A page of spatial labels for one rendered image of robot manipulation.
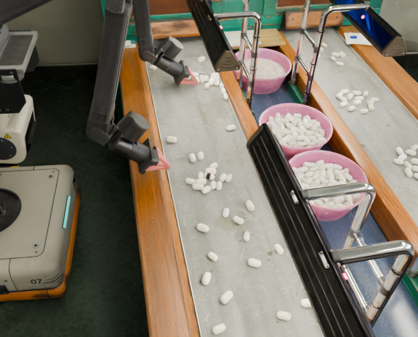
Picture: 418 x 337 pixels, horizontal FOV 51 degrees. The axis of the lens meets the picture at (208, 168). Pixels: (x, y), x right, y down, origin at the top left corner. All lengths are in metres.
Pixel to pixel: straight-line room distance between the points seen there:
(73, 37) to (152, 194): 2.04
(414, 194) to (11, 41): 1.40
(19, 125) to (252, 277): 0.95
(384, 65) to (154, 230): 1.31
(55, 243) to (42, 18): 1.73
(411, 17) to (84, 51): 2.34
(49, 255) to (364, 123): 1.33
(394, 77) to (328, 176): 0.69
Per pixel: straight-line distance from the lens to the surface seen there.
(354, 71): 2.08
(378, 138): 1.72
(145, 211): 1.30
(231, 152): 1.53
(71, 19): 3.18
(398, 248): 0.86
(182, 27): 2.10
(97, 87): 1.20
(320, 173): 1.51
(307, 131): 1.68
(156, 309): 1.12
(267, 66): 2.02
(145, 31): 1.69
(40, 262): 1.88
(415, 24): 3.68
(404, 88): 2.00
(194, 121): 1.65
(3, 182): 2.24
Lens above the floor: 1.75
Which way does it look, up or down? 44 degrees down
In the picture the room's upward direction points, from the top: 2 degrees clockwise
